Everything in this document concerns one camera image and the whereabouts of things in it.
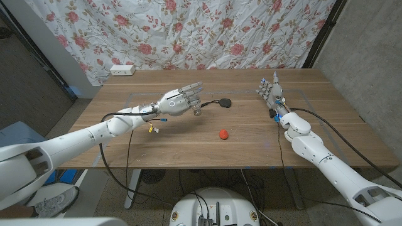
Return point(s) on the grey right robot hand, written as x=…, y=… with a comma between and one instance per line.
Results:
x=273, y=94

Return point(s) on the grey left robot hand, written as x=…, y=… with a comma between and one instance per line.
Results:
x=177, y=102

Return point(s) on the clear glass salt shaker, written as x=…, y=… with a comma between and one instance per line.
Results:
x=197, y=111

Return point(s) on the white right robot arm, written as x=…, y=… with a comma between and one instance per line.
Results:
x=329, y=166

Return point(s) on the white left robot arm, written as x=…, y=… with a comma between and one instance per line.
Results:
x=78, y=138

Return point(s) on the small red ball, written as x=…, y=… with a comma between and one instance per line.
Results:
x=223, y=134

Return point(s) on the grey tape outline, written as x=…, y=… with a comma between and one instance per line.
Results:
x=220, y=92

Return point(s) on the white power strip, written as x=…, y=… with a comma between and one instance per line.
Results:
x=122, y=70

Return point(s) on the floral print curtain backdrop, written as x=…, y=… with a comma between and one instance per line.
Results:
x=188, y=31

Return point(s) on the black backdrop stand pole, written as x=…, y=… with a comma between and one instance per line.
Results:
x=323, y=34

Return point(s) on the black round floor fan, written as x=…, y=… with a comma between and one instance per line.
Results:
x=153, y=176

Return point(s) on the grey table leg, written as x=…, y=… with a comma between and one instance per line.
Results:
x=295, y=191

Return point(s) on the white table leg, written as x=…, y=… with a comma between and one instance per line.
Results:
x=132, y=194

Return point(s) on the white robot torso base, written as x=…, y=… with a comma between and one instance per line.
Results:
x=220, y=201

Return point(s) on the white floor platform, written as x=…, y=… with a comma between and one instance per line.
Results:
x=91, y=188

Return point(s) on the blue and black pad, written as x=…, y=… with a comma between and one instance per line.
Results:
x=63, y=176

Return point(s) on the grey sneaker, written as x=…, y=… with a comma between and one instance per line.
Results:
x=56, y=202

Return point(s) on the blue plastic bin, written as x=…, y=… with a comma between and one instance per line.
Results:
x=15, y=135

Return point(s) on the person's bare leg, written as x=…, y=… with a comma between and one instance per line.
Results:
x=15, y=212

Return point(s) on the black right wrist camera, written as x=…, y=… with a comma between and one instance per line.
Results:
x=272, y=113

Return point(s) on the black wall frame strip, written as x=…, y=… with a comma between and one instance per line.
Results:
x=50, y=67

